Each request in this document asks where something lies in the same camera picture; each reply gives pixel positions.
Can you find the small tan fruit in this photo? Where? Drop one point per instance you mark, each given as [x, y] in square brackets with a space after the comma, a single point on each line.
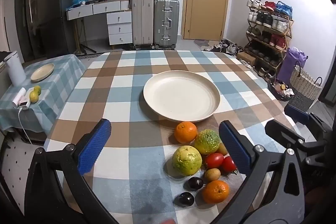
[212, 175]
[223, 149]

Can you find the small cream plate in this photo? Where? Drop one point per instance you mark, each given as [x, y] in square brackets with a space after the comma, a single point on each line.
[42, 72]

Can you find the purple bag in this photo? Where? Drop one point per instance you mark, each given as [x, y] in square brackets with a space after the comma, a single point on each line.
[292, 62]

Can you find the red tomato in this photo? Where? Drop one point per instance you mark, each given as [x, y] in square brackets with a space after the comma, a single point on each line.
[214, 160]
[229, 164]

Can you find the white perforated panel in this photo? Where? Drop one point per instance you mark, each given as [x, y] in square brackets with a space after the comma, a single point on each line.
[15, 161]

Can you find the blue checked side tablecloth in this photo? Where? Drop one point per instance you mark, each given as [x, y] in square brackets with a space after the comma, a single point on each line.
[52, 98]

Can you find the small white device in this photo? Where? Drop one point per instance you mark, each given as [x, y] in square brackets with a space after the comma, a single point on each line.
[20, 99]

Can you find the woven basket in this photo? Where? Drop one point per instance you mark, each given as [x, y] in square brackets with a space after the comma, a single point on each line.
[304, 87]

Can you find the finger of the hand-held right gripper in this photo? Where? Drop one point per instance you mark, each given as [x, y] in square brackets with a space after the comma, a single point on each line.
[296, 113]
[283, 132]

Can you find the dark plum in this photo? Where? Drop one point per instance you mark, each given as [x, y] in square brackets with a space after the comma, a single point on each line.
[183, 199]
[193, 183]

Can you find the large cream plate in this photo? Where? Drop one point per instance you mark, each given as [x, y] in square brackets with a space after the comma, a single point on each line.
[181, 95]

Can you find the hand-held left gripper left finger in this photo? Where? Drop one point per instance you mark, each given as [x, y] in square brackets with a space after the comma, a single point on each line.
[95, 146]

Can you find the black basket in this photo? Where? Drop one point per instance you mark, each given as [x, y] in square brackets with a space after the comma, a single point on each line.
[281, 90]

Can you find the white curved desk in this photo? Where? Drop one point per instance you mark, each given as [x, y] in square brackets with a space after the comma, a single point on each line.
[97, 7]

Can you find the pile of shoes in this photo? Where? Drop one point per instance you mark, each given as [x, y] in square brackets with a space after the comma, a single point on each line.
[223, 46]

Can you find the white drawer cabinet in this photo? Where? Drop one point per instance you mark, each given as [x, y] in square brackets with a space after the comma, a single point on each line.
[119, 27]

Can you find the orange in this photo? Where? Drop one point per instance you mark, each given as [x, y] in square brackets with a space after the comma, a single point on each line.
[215, 191]
[186, 132]

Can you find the beige suitcase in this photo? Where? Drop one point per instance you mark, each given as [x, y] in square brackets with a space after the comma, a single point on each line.
[142, 20]

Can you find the brown cardboard box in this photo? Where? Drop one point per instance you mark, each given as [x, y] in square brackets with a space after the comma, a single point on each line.
[246, 57]

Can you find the silver suitcase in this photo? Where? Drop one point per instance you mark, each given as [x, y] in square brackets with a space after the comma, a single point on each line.
[166, 23]

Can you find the large yellow-green citrus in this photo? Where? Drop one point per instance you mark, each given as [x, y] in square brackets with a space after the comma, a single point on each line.
[187, 164]

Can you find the dark grey fridge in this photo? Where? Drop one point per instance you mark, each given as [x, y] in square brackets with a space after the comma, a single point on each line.
[56, 11]

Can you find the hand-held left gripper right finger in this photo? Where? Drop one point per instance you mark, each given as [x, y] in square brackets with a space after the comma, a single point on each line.
[235, 146]

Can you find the shoe rack with shoes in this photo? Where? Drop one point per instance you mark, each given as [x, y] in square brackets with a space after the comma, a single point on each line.
[270, 19]

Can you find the small green-yellow citrus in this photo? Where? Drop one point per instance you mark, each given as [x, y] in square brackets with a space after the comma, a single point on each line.
[207, 141]

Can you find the wooden shoe rack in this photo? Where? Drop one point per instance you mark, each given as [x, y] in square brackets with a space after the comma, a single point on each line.
[267, 40]

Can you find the white cylindrical appliance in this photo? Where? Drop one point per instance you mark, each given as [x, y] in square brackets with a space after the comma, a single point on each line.
[14, 67]

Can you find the grey door mat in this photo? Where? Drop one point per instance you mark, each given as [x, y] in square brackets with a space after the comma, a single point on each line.
[200, 43]

